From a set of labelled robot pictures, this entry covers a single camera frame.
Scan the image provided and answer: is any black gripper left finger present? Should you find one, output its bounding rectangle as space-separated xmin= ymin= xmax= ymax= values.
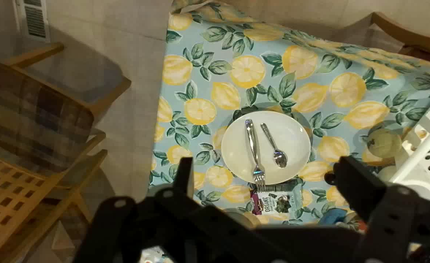
xmin=173 ymin=156 xmax=195 ymax=197

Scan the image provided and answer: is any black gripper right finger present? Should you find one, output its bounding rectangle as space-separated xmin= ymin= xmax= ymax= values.
xmin=325 ymin=156 xmax=386 ymax=219

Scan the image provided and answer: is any silver fork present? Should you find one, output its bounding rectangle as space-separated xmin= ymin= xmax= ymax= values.
xmin=245 ymin=120 xmax=265 ymax=187

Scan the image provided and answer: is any silver spoon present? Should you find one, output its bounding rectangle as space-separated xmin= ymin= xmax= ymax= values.
xmin=261 ymin=123 xmax=288 ymax=168

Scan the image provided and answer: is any white round plate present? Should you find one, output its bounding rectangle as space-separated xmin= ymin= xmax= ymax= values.
xmin=221 ymin=111 xmax=312 ymax=186

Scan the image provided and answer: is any white plastic basket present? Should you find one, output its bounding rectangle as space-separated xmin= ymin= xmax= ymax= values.
xmin=389 ymin=108 xmax=430 ymax=200

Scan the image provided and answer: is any dark snack packet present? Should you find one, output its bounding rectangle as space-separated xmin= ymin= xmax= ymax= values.
xmin=250 ymin=181 xmax=303 ymax=215

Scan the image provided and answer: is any lemon pattern tablecloth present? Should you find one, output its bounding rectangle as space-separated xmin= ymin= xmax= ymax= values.
xmin=151 ymin=0 xmax=430 ymax=225

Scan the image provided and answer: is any wooden lattice chair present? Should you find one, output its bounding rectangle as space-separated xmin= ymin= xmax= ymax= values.
xmin=0 ymin=42 xmax=132 ymax=263

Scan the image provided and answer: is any wooden chair near robot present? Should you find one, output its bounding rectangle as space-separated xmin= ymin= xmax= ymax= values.
xmin=343 ymin=12 xmax=430 ymax=61

